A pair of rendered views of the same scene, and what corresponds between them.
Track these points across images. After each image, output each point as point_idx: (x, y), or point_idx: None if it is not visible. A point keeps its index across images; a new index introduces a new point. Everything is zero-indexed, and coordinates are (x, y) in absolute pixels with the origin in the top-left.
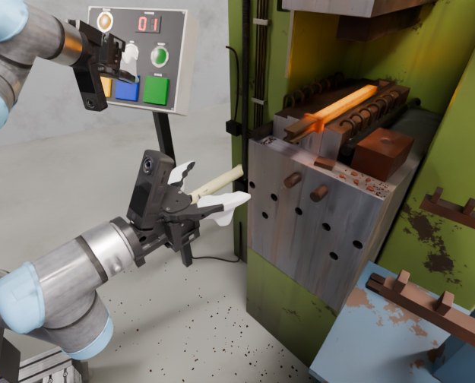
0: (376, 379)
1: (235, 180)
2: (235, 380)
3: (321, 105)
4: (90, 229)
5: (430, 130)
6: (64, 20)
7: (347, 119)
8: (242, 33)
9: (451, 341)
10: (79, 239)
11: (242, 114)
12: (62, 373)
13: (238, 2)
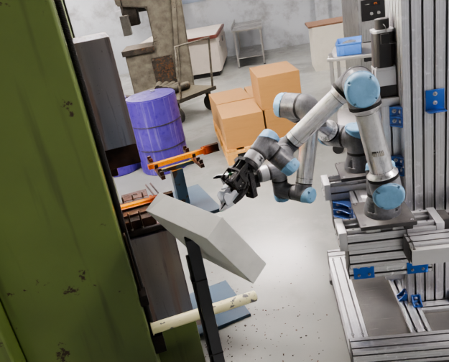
0: (205, 204)
1: (161, 332)
2: (247, 351)
3: (125, 213)
4: (264, 169)
5: None
6: (246, 157)
7: (142, 192)
8: (116, 218)
9: (182, 194)
10: (267, 165)
11: (139, 273)
12: (354, 335)
13: (110, 200)
